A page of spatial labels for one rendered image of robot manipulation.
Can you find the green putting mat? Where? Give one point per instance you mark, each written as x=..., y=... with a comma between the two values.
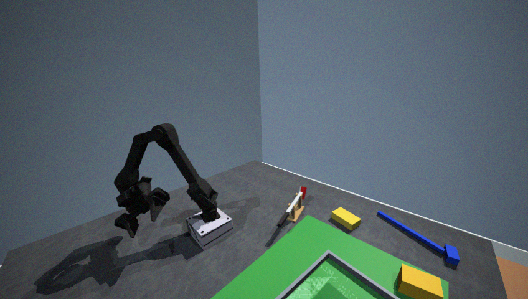
x=291, y=256

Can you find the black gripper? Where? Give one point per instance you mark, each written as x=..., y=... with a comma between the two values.
x=153, y=201

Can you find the red putter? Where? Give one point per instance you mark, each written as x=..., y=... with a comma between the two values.
x=288, y=212

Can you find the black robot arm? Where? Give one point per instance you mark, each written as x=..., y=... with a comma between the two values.
x=165, y=135

